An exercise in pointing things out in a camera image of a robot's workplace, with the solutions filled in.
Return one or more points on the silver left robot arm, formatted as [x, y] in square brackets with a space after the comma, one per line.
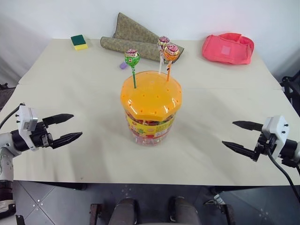
[8, 150]

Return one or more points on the pink wrapped lollipop white stick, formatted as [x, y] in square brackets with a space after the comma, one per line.
[162, 44]

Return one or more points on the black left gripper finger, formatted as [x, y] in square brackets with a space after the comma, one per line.
[66, 138]
[58, 118]

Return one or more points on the green wrapped lollipop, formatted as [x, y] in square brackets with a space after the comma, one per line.
[132, 59]

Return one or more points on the small purple block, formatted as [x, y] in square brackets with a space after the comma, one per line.
[122, 65]

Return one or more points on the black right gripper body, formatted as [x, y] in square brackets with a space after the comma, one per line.
[264, 144]

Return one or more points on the orange wrapped lollipop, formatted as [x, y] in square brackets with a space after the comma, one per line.
[171, 55]

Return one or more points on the folded green patterned mat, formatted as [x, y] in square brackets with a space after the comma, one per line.
[131, 28]

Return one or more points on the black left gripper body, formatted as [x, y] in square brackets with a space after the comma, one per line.
[39, 137]

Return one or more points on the pink fabric bag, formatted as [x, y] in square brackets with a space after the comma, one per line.
[228, 49]

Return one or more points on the rolled green patterned mat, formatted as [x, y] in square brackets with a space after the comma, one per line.
[138, 48]

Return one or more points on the green yellow sponge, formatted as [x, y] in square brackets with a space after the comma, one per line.
[79, 42]

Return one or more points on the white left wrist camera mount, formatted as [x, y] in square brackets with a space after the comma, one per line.
[26, 127]

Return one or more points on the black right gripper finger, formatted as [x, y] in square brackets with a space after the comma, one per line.
[248, 125]
[239, 148]

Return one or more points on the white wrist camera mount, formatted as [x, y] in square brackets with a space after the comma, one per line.
[26, 127]
[276, 130]

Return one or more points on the clear lollipop jar orange lid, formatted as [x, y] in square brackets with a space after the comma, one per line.
[150, 110]

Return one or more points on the black metal stand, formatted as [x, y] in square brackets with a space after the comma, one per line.
[290, 91]

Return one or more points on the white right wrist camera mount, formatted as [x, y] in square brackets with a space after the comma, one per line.
[276, 130]

